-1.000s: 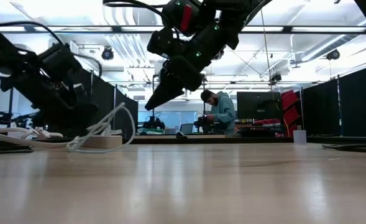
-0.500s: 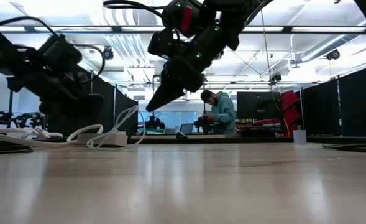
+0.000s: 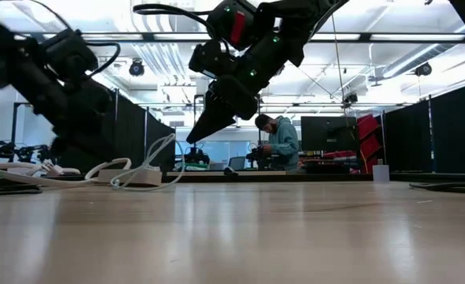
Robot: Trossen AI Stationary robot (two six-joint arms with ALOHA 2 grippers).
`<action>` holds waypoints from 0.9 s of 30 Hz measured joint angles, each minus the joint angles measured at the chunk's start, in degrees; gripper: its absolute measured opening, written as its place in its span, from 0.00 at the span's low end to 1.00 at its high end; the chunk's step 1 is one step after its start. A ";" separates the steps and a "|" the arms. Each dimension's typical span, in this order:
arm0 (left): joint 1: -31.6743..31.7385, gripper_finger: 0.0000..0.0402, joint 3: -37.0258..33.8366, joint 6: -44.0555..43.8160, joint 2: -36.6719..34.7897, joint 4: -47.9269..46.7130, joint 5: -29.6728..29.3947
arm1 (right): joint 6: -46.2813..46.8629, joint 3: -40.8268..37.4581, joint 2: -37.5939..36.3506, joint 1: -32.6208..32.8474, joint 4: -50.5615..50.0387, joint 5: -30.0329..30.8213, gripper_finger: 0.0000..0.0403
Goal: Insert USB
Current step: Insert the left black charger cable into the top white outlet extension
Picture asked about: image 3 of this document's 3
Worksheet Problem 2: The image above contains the black monitor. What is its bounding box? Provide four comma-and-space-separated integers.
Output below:
301, 116, 358, 153

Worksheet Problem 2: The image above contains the light blue braided USB cable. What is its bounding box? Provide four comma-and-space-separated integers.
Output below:
109, 133, 186, 193

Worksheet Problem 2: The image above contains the red bin rack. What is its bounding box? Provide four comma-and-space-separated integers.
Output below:
356, 114, 386, 174

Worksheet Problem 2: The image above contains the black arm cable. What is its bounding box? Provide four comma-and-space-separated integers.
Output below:
85, 41, 122, 79
132, 2, 217, 31

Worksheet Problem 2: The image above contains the black partition curtain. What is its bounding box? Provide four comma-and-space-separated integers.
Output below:
384, 80, 465, 174
58, 88, 177, 174

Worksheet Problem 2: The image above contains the black background rig frame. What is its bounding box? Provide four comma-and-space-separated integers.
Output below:
10, 101, 32, 148

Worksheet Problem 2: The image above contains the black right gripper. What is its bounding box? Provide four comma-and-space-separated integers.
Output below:
186, 50, 284, 144

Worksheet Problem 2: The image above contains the person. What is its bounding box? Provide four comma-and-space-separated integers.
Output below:
254, 114, 301, 173

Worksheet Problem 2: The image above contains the thick white power cord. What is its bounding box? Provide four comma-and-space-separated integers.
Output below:
0, 157, 133, 189

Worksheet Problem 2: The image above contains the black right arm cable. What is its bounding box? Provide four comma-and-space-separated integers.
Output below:
132, 2, 217, 31

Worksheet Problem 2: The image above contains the thin hanging black cable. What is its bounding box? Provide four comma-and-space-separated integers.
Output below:
329, 13, 350, 118

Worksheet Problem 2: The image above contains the grey laptop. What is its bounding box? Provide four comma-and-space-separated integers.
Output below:
227, 156, 247, 171

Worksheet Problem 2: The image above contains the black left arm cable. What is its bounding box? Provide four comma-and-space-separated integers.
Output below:
85, 41, 122, 79

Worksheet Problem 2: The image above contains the small black hanging device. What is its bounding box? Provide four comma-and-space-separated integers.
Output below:
342, 92, 359, 108

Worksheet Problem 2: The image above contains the white plug cluster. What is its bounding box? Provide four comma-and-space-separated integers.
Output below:
18, 159, 82, 178

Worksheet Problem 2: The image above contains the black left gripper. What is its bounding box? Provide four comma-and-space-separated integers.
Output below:
26, 73, 119, 162

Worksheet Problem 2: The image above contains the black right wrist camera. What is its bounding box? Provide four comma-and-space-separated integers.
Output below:
188, 39, 233, 79

